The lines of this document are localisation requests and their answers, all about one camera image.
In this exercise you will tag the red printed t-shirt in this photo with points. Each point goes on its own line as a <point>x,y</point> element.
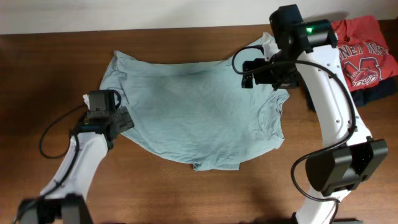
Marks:
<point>364,54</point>

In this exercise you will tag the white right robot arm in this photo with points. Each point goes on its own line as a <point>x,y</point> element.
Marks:
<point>308,51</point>

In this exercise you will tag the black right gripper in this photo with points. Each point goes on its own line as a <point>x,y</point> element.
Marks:
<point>262,78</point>

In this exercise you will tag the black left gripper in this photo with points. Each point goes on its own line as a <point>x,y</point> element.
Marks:
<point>123,117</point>

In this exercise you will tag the navy blue folded garment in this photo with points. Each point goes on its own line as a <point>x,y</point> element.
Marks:
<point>384,89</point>

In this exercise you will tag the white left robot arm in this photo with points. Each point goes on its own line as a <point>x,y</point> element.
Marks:
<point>64,197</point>

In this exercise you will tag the light blue t-shirt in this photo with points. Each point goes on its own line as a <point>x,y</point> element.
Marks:
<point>198,113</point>

